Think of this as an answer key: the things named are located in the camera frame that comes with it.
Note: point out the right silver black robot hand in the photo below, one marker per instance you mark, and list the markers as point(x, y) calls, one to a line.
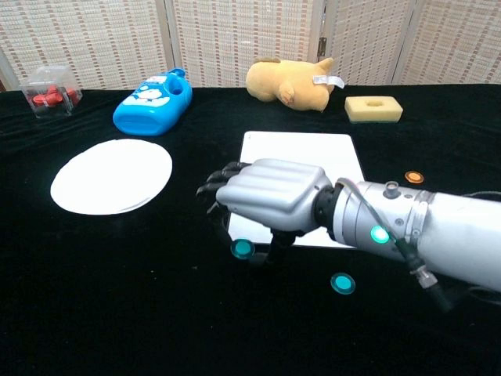
point(274, 192)

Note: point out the cyan disc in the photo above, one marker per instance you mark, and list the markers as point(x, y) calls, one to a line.
point(242, 248)
point(342, 283)

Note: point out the orange disc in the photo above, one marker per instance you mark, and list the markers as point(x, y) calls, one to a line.
point(414, 177)

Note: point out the white rectangular board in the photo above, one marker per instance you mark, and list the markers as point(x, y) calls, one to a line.
point(297, 145)

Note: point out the yellow plush toy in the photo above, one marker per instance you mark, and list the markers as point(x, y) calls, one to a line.
point(282, 80)

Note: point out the yellow sponge with hole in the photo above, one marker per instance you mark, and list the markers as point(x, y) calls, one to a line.
point(356, 109)

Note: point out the blue pump soap bottle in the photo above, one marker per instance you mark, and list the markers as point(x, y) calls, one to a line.
point(148, 113)

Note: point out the black velvet tablecloth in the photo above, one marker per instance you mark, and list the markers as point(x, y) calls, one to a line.
point(156, 293)

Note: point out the bamboo folding screen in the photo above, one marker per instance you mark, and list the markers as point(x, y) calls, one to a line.
point(235, 39)

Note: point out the white round plate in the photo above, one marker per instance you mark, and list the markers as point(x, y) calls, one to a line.
point(111, 176)

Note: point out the clear box of red clips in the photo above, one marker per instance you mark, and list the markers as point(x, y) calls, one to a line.
point(51, 98)

